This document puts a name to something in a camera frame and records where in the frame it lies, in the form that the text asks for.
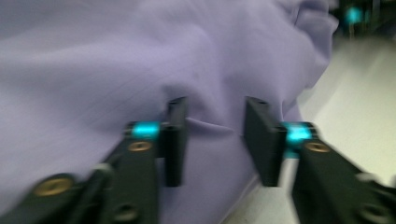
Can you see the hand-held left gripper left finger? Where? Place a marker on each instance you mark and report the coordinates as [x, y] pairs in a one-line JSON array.
[[137, 180]]

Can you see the purple shorts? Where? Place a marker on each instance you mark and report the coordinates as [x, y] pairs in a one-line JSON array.
[[109, 62]]

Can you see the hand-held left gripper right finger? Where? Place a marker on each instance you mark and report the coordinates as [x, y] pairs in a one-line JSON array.
[[323, 186]]

